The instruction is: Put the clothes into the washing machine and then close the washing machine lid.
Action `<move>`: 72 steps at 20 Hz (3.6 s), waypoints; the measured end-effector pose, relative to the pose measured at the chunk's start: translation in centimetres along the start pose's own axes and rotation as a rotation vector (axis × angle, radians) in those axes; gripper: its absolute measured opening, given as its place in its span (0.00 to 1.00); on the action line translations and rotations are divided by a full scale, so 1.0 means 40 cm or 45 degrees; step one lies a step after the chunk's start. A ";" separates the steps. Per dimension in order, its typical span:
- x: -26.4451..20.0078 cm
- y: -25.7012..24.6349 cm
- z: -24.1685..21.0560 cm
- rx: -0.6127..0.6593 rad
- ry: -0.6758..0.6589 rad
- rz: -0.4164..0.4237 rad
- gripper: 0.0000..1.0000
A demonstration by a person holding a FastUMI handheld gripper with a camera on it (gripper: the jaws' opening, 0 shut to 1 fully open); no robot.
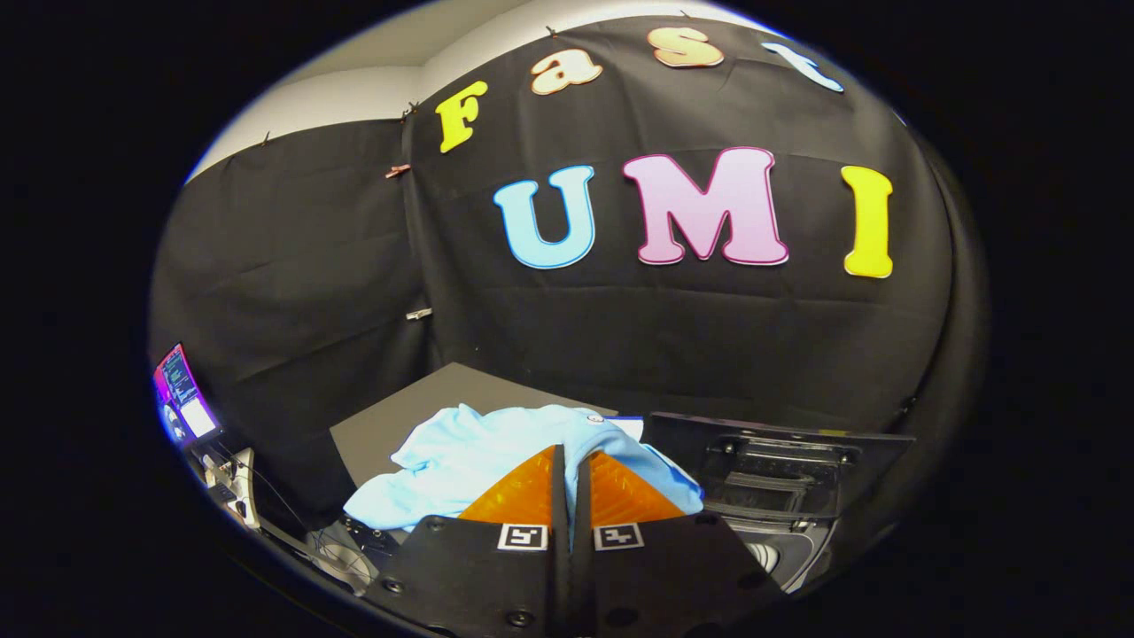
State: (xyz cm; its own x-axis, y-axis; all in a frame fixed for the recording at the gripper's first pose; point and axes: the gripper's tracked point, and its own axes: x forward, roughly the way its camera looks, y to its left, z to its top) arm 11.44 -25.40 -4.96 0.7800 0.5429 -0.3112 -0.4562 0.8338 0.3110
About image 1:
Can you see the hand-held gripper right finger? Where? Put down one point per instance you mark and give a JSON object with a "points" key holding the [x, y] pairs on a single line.
{"points": [[656, 585]]}

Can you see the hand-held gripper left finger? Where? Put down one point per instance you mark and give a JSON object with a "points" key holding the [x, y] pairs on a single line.
{"points": [[496, 585]]}

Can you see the light blue polo shirt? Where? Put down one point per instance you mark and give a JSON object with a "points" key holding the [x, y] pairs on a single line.
{"points": [[461, 461]]}

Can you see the grey washing machine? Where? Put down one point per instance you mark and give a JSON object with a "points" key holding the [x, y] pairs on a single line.
{"points": [[793, 549]]}

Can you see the black backdrop cloth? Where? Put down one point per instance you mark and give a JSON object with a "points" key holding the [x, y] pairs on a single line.
{"points": [[620, 337]]}

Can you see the silver clip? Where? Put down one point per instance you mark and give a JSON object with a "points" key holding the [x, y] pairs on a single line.
{"points": [[419, 314]]}

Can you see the computer monitor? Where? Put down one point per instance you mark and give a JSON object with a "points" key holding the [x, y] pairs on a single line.
{"points": [[184, 394]]}

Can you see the copper clip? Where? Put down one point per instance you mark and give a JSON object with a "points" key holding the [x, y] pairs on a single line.
{"points": [[398, 170]]}

